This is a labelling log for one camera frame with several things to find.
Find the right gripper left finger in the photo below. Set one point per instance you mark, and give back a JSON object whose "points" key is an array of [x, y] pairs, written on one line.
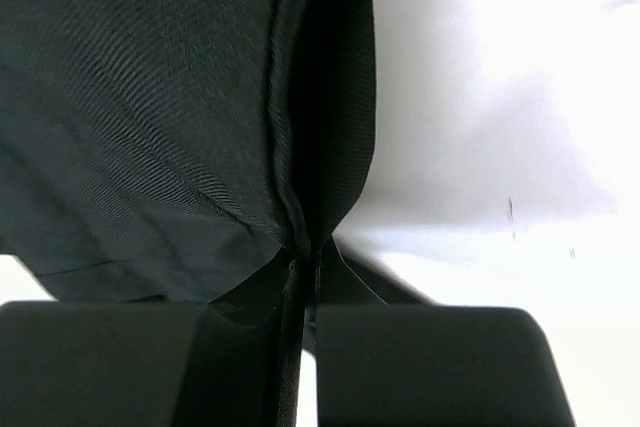
{"points": [[233, 362]]}

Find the black pleated skirt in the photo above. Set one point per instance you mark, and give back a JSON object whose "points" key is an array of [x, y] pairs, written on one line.
{"points": [[175, 147]]}

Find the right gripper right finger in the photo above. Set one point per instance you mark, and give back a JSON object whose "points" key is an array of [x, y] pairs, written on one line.
{"points": [[383, 363]]}

